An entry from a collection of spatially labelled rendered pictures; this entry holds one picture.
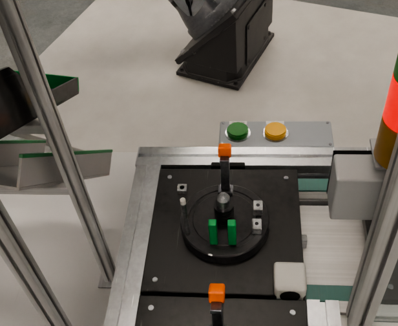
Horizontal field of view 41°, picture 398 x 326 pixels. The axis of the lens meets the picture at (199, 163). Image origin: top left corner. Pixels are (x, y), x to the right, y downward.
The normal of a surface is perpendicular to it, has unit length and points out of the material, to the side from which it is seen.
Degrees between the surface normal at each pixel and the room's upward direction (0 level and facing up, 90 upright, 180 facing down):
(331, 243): 0
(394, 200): 90
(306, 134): 0
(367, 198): 90
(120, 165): 0
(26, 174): 90
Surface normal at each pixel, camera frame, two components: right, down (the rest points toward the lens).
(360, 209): -0.07, 0.74
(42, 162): 0.97, 0.14
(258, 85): -0.07, -0.67
